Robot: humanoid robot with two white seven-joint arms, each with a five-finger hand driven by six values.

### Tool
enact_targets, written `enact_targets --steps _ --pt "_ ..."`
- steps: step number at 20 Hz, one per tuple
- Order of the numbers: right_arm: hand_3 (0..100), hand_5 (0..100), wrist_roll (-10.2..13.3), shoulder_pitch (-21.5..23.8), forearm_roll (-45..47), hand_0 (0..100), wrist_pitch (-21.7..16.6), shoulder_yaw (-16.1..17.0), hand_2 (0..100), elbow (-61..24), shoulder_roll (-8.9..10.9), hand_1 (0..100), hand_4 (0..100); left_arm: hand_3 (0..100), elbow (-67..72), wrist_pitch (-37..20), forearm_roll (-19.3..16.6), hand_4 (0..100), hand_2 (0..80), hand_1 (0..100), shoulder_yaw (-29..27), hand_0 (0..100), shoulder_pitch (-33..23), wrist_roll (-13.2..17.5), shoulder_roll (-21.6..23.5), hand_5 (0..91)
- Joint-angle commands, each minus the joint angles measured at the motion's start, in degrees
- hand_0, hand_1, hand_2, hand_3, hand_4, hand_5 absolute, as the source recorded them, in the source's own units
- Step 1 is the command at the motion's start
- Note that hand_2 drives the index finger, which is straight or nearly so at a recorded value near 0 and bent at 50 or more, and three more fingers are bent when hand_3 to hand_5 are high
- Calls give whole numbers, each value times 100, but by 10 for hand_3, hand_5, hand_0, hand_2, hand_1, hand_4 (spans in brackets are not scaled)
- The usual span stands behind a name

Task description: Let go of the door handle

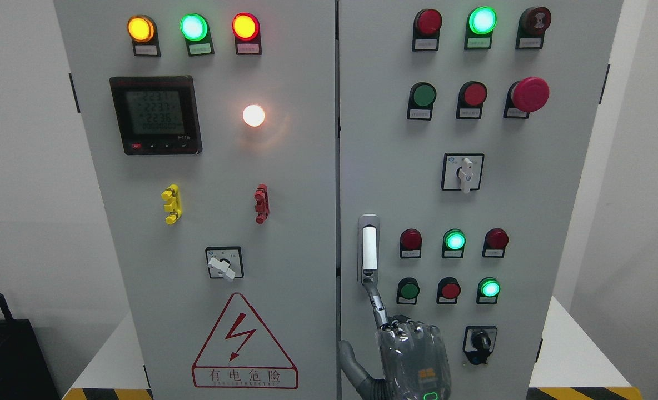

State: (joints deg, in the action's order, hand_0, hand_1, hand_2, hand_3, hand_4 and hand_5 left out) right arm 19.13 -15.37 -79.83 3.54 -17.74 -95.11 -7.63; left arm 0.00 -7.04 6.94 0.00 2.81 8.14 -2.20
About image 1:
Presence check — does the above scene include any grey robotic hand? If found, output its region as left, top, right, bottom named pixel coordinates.
left=337, top=279, right=452, bottom=399

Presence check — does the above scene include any silver cabinet door handle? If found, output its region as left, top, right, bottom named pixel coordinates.
left=357, top=214, right=380, bottom=284

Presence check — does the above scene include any grey right cabinet door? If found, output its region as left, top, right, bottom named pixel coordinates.
left=338, top=1, right=623, bottom=399

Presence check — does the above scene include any grey cabinet door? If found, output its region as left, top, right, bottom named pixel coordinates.
left=54, top=1, right=337, bottom=399
left=338, top=1, right=623, bottom=399

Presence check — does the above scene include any grey left cabinet door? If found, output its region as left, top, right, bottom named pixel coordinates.
left=54, top=1, right=337, bottom=399

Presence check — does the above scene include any green lit push button lower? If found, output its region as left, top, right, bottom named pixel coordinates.
left=476, top=277, right=500, bottom=304

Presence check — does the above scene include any red indicator lamp middle left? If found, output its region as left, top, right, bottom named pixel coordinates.
left=400, top=228, right=422, bottom=259

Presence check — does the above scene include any green indicator lamp middle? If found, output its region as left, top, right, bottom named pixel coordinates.
left=441, top=228, right=466, bottom=259

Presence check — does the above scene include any green indicator lamp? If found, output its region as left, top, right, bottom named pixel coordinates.
left=464, top=6, right=497, bottom=50
left=179, top=13, right=215, bottom=57
left=441, top=228, right=466, bottom=259

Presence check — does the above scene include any red indicator lamp middle right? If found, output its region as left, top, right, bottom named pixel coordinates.
left=482, top=228, right=510, bottom=258

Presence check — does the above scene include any white platform with hazard stripes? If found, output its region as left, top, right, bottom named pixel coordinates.
left=64, top=299, right=642, bottom=399

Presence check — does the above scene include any red electric hazard warning sticker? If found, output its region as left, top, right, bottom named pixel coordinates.
left=191, top=293, right=298, bottom=389

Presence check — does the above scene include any red terminal connector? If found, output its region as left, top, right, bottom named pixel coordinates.
left=255, top=184, right=269, bottom=224

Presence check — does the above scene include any green push button upper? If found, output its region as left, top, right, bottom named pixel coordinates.
left=407, top=82, right=437, bottom=121

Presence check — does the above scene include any red push button upper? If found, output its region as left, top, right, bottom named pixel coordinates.
left=456, top=81, right=487, bottom=119

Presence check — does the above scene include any yellow terminal connector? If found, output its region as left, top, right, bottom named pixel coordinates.
left=161, top=184, right=183, bottom=225

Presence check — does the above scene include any red emergency stop button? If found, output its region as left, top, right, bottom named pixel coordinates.
left=504, top=76, right=550, bottom=119

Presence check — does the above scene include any white glowing indicator lamp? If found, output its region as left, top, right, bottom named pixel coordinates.
left=242, top=104, right=266, bottom=127

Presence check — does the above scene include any red indicator lamp top right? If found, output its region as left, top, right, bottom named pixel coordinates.
left=411, top=8, right=443, bottom=52

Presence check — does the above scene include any green indicator lamp top right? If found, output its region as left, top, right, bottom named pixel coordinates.
left=464, top=6, right=497, bottom=50

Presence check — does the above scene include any black digital power meter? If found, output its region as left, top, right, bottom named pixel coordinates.
left=109, top=75, right=202, bottom=156

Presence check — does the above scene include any dark red buzzer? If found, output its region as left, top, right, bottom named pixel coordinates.
left=515, top=7, right=552, bottom=50

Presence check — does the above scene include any red lit indicator lamp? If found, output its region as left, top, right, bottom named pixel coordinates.
left=232, top=12, right=262, bottom=56

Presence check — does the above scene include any green indicator lamp top left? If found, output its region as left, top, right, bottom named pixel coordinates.
left=179, top=13, right=215, bottom=57

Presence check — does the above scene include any black cabinet at left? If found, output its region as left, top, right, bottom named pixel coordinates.
left=0, top=293, right=60, bottom=399

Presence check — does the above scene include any amber indicator lamp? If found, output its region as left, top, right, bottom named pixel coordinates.
left=127, top=14, right=161, bottom=57

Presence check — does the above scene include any black key switch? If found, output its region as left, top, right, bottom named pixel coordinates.
left=463, top=325, right=499, bottom=366

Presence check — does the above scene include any white selector switch upper right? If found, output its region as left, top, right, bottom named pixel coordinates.
left=441, top=153, right=485, bottom=193

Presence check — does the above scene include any white selector switch left door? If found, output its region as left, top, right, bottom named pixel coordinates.
left=205, top=246, right=245, bottom=282

